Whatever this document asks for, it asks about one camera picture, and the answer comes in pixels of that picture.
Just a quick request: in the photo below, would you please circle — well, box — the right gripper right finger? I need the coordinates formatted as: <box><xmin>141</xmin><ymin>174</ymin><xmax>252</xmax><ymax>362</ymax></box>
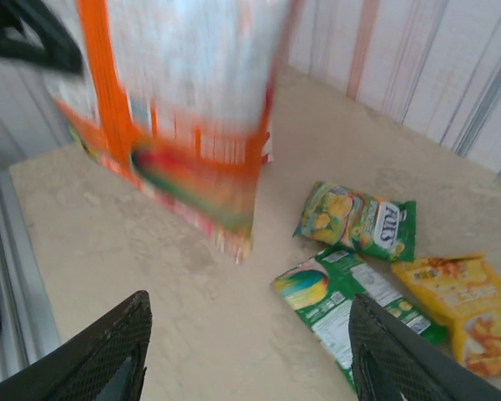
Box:
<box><xmin>347</xmin><ymin>292</ymin><xmax>501</xmax><ymax>401</ymax></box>

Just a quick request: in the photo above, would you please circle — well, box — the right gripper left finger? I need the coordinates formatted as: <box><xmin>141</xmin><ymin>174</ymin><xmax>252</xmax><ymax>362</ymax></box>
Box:
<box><xmin>0</xmin><ymin>290</ymin><xmax>154</xmax><ymax>401</ymax></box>

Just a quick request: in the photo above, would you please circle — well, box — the dark green mango snack bag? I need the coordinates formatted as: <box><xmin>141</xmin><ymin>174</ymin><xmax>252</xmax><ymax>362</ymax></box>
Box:
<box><xmin>270</xmin><ymin>246</ymin><xmax>449</xmax><ymax>396</ymax></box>

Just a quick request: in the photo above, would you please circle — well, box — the light green Fox snack bag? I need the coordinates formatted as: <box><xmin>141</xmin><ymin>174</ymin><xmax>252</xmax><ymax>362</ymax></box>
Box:
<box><xmin>291</xmin><ymin>180</ymin><xmax>418</xmax><ymax>263</ymax></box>

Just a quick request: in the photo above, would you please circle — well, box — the orange mango snack bag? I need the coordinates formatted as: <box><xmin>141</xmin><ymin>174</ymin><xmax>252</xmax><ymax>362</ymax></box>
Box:
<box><xmin>53</xmin><ymin>0</ymin><xmax>296</xmax><ymax>266</ymax></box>

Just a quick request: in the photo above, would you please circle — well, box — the yellow snack bag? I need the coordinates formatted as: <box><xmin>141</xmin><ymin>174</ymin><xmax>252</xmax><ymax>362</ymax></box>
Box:
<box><xmin>391</xmin><ymin>252</ymin><xmax>501</xmax><ymax>379</ymax></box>

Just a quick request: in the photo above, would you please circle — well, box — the aluminium mounting rail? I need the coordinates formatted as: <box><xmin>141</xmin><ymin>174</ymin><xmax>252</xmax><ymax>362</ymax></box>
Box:
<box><xmin>0</xmin><ymin>160</ymin><xmax>63</xmax><ymax>377</ymax></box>

